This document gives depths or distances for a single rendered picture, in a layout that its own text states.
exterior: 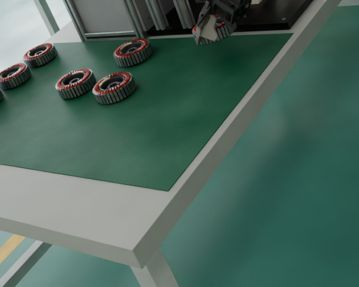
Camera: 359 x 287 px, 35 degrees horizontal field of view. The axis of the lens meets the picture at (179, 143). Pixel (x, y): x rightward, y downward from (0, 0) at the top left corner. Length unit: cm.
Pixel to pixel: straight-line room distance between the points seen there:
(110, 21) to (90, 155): 66
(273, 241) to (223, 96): 80
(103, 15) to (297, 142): 99
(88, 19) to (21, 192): 78
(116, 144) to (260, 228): 89
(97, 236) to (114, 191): 13
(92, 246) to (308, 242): 102
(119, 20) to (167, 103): 52
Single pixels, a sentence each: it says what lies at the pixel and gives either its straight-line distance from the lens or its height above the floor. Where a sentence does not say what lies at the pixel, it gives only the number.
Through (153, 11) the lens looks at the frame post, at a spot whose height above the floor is 83.
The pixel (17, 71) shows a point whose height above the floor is 79.
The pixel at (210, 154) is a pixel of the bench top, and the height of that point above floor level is 74.
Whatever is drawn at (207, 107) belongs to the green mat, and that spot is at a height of 75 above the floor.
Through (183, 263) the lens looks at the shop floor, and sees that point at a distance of 205.
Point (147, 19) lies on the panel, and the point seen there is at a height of 80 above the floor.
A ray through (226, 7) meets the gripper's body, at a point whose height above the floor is 90.
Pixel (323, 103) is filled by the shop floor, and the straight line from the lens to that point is 260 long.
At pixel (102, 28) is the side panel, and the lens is 191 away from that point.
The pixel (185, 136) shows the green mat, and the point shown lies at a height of 75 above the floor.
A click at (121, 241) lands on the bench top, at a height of 75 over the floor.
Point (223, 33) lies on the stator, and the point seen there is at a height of 82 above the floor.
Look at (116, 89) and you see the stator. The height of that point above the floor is 79.
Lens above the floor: 139
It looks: 32 degrees down
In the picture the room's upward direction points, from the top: 22 degrees counter-clockwise
